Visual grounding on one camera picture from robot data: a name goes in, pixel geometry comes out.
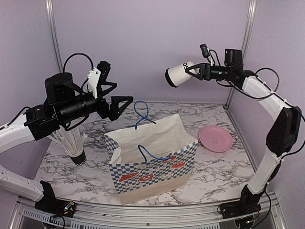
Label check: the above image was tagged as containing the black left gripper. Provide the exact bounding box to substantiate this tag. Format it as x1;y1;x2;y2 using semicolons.
58;81;134;123

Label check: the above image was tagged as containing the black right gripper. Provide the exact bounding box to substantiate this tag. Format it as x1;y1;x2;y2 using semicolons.
186;63;232;81

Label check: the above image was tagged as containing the white paper coffee cup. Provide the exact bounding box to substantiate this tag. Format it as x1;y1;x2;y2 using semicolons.
168;61;194;87

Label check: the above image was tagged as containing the blue checkered paper bag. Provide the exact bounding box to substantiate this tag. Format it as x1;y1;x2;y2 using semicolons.
104;114;198;204

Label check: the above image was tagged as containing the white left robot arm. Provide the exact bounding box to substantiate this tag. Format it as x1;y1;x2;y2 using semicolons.
0;68;133;152

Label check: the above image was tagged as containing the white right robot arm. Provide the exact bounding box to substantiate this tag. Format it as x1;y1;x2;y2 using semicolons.
184;49;304;214

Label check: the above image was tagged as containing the bundle of wrapped straws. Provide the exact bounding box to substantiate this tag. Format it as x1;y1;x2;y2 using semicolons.
48;126;87;157

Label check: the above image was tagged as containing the pink round plate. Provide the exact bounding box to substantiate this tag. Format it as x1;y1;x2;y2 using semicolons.
198;125;233;153

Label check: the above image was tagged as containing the black cup holding straws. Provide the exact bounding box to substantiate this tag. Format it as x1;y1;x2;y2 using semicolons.
70;150;86;166

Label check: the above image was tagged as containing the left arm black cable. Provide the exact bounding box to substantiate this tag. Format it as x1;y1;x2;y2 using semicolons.
0;53;95;132

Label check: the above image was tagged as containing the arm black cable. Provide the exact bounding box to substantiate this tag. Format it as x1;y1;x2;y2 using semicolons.
0;53;95;132
209;49;281;100

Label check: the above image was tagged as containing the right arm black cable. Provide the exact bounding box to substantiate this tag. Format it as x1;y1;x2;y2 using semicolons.
209;49;281;100

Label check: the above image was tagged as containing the aluminium frame post right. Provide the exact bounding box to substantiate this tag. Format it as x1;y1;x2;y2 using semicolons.
224;0;257;108

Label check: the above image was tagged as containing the aluminium frame post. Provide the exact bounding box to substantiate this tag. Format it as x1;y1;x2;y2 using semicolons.
45;0;63;72
224;0;257;108

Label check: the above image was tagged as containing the aluminium frame post left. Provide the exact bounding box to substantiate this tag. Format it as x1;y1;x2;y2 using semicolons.
45;0;63;72

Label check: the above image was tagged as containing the aluminium front rail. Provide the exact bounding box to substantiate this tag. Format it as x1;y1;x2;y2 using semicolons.
8;192;287;229

